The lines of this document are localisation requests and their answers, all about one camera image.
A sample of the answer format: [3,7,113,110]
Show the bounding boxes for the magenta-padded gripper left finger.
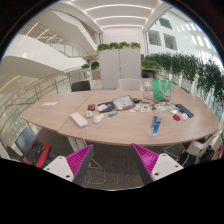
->
[43,143,95,187]

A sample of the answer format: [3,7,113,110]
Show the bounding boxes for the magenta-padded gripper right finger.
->
[131,143,184,186]

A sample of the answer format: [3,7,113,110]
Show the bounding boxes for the clear blue-labelled water bottle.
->
[148,111,163,137]

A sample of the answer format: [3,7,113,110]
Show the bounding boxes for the red and black bag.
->
[23,139,53,169]

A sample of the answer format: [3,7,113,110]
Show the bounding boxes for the white power strip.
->
[70,111,89,128]

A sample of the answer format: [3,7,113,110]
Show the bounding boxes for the colourful sticker sheet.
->
[129,103,152,114]

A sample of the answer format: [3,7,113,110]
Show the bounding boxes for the dark office chair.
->
[5,126,38,163]

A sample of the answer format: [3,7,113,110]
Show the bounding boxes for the black notebook with white card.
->
[96,101,116,114]

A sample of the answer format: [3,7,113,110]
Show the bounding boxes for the dark blue keyboard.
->
[175,103,195,119]

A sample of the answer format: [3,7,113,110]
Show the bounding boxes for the white paper sheet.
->
[41,101,59,107]

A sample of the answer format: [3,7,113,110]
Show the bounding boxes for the clear shaker bottle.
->
[142,79,152,101]

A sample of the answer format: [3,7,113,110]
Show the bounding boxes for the green tote bag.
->
[151,78,173,102]

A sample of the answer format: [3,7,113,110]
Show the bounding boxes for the black chair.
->
[70,80,92,93]

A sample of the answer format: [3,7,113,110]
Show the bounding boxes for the low planter with green plants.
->
[140,58,162,80]

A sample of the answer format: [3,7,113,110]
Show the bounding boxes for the white cabinet topped with plants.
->
[96,41,143,90]

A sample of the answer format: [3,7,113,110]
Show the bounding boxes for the green hedge planter row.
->
[144,51,224,108]

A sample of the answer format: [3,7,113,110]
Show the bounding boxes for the ceiling light strips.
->
[84,3,154,30]

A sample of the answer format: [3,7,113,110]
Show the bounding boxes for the glass balustrade with wooden rail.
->
[0,66,85,134]

